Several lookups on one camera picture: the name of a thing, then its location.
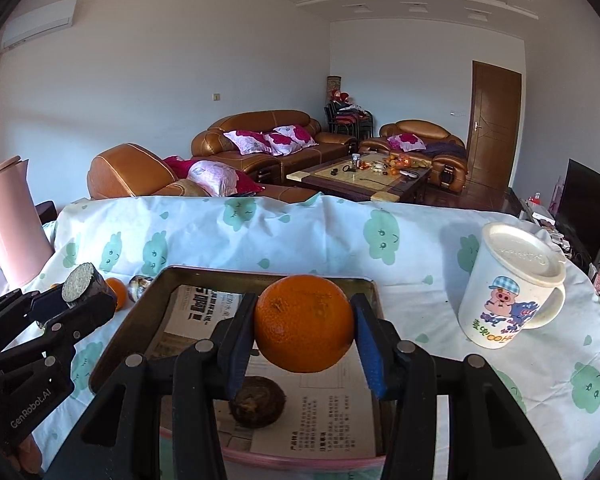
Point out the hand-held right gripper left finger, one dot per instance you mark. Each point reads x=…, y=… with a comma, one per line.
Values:
x=236, y=355

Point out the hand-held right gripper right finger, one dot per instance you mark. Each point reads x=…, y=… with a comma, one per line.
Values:
x=370, y=355

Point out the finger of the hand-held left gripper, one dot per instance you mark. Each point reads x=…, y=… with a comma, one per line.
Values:
x=75, y=325
x=50, y=305

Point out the round sesame cake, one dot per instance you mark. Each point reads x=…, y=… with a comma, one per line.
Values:
x=92, y=287

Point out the small orange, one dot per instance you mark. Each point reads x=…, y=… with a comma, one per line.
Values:
x=117, y=294

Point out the metal tin with pink sides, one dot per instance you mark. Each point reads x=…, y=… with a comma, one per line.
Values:
x=130, y=325

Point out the large orange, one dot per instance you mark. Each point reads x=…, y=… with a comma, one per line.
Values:
x=305, y=325

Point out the purple passion fruit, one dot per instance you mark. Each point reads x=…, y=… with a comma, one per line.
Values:
x=141, y=287

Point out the person's left hand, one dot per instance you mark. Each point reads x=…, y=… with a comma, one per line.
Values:
x=30, y=460

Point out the brown round fruit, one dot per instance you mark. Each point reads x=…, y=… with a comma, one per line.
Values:
x=257, y=405

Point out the newspaper liner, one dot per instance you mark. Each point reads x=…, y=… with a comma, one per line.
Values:
x=305, y=410

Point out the pink electric kettle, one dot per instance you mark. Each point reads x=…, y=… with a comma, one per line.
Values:
x=15, y=225

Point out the white cartoon mug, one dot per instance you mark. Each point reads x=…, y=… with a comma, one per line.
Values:
x=475, y=285

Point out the green cloud print tablecloth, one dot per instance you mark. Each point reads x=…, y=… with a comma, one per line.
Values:
x=305, y=240

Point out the brown leather armchair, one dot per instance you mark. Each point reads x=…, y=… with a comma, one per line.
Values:
x=130, y=170

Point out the wooden coffee table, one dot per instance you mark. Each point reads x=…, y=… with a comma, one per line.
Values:
x=350, y=180

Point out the pale pink pillow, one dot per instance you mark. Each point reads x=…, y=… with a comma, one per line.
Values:
x=215, y=175

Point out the white mug lid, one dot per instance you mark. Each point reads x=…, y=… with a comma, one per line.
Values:
x=522, y=255

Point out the metal cup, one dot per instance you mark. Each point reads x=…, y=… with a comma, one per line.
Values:
x=355, y=161

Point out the pile of small oranges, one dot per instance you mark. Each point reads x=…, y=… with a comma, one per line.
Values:
x=405, y=161

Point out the pink floral pillow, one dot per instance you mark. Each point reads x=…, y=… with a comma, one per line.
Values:
x=407, y=142
x=297, y=134
x=282, y=146
x=247, y=142

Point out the dark purple blanket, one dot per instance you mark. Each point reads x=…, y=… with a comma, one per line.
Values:
x=445, y=150

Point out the brown leather three-seat sofa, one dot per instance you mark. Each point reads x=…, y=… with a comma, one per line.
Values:
x=250, y=122

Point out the brown leather loveseat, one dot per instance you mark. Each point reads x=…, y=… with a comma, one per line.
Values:
x=420, y=127

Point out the stacked dark chairs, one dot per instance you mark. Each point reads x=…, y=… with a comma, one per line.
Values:
x=345, y=122

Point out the brown wooden door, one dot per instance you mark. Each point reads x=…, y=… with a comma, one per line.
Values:
x=495, y=125

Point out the black television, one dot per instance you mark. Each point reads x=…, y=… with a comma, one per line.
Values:
x=585, y=205

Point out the tall patterned vase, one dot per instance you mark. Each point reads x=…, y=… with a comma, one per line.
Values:
x=334, y=87

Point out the white air conditioner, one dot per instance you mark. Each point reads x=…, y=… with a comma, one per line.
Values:
x=37, y=25

